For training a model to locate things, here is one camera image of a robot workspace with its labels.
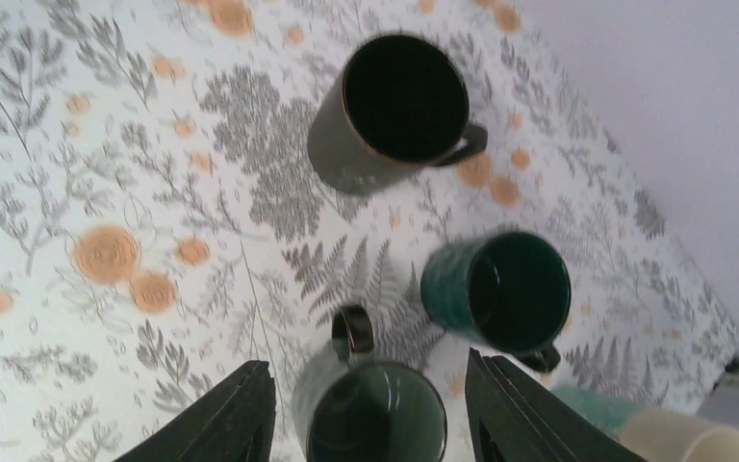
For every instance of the floral cream mug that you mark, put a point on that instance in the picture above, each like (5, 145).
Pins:
(652, 432)

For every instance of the dark green mug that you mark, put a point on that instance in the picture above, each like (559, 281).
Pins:
(511, 292)

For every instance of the grey-green mug black handle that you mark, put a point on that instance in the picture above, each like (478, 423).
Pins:
(351, 405)

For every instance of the black matte mug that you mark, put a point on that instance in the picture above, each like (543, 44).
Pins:
(399, 105)

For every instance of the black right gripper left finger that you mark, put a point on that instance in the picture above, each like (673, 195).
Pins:
(234, 421)

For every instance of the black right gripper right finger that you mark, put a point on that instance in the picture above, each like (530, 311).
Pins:
(513, 418)

